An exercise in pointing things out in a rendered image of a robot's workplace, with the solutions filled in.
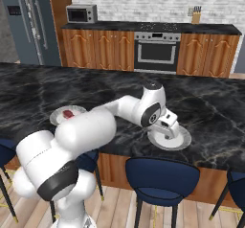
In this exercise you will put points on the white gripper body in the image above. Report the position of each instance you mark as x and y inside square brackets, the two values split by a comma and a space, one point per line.
[172, 130]

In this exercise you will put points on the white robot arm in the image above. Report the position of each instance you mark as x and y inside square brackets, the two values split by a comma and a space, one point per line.
[79, 132]

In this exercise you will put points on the red raw steak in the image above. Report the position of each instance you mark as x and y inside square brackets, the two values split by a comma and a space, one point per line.
[67, 114]

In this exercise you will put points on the grey steel fridge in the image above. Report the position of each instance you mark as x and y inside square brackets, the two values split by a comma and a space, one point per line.
[19, 24]

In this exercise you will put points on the white plate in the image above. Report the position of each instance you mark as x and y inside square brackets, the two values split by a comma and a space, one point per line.
[178, 142]

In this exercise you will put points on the wooden island base panel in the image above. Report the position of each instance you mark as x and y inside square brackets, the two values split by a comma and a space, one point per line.
[115, 171]

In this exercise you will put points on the steel oven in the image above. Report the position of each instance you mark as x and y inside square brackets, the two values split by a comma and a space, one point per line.
[156, 51]

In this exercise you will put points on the wooden base cupboards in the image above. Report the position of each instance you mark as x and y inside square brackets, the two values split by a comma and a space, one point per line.
[99, 50]
[207, 55]

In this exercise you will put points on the black hob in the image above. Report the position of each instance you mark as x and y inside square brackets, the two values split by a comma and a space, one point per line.
[159, 26]

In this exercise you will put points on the grey plate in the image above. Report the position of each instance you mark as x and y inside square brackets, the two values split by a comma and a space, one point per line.
[59, 116]

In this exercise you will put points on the wooden knife block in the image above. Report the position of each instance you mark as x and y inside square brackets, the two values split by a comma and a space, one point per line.
[196, 15]

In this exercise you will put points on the grey microwave oven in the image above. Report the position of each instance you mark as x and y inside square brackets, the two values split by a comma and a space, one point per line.
[81, 13]

